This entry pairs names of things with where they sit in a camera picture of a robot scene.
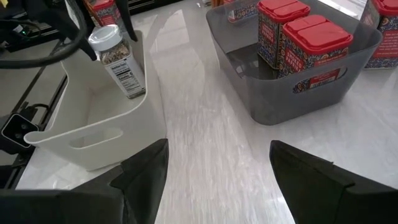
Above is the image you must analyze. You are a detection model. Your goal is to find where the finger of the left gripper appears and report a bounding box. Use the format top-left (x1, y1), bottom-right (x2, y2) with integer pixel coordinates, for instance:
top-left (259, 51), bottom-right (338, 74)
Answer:
top-left (74, 30), bottom-right (98, 62)
top-left (114, 0), bottom-right (139, 43)

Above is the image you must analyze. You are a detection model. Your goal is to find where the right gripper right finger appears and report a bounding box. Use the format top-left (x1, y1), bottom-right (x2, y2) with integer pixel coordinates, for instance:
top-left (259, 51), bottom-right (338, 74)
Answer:
top-left (269, 139), bottom-right (398, 224)

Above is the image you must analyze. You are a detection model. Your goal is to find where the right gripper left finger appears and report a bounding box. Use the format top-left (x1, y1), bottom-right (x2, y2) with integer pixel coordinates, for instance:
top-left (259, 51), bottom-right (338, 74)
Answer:
top-left (0, 138), bottom-right (170, 224)

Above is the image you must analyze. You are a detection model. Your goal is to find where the seasoning jar with white lid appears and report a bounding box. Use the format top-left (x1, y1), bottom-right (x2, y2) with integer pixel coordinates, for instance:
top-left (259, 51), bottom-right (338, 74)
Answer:
top-left (88, 24), bottom-right (147, 100)

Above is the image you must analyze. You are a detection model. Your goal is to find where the white plastic storage bin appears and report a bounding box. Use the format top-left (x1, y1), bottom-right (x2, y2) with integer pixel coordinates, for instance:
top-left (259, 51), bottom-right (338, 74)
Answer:
top-left (24, 29), bottom-right (169, 171)

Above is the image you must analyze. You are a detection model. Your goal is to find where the grey translucent plastic bin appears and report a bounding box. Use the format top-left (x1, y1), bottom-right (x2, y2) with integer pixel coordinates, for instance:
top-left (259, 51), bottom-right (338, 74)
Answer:
top-left (205, 0), bottom-right (383, 126)

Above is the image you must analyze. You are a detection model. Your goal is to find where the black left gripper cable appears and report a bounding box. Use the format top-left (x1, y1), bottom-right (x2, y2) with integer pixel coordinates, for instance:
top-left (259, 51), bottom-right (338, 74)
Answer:
top-left (0, 0), bottom-right (88, 70)

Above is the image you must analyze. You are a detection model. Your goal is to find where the thin black camera cable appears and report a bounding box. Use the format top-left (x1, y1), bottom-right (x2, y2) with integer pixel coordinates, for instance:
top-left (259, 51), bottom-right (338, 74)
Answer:
top-left (18, 103), bottom-right (50, 121)

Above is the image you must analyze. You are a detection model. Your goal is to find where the black table-level camera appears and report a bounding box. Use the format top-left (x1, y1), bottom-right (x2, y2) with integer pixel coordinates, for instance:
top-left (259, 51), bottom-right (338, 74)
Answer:
top-left (0, 113), bottom-right (40, 154)

